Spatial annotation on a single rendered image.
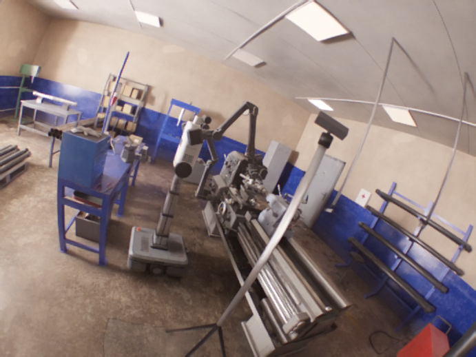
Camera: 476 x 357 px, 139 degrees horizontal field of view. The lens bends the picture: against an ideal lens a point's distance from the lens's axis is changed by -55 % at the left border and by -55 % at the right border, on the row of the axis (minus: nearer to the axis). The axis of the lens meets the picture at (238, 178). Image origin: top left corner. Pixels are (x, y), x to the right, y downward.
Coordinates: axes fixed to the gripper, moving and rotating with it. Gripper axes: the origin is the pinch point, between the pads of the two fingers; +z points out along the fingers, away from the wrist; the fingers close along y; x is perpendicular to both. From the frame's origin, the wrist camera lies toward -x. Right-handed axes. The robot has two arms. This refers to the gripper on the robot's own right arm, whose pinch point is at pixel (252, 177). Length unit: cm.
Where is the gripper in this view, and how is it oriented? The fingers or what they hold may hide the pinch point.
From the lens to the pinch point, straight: 182.3
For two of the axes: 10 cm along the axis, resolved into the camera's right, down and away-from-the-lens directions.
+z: 0.9, 9.0, 4.3
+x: -9.3, 2.2, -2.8
